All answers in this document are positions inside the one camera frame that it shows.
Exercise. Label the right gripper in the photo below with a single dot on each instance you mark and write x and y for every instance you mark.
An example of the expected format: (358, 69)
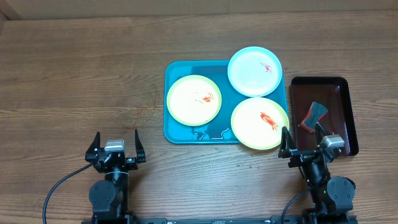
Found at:
(290, 150)

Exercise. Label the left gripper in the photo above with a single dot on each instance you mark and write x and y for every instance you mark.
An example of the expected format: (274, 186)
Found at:
(133, 163)

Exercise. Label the red and green sponge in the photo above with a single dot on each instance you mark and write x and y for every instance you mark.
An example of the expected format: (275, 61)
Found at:
(315, 113)

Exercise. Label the light blue plate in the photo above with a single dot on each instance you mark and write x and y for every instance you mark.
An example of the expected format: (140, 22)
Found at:
(254, 71)

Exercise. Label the yellow plate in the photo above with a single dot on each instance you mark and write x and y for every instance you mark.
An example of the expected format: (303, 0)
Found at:
(194, 100)
(257, 123)

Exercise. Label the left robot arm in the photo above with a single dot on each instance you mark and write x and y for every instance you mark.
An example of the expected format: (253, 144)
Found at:
(110, 196)

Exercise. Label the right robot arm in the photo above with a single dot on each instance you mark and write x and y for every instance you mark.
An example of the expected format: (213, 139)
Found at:
(332, 196)

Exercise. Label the teal plastic tray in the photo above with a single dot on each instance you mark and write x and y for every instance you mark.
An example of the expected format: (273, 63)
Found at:
(218, 130)

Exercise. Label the dark brown rectangular tray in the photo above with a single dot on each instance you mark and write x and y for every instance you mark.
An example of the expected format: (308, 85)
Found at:
(332, 92)

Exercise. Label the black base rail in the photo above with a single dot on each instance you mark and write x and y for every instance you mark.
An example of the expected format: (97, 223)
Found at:
(275, 219)

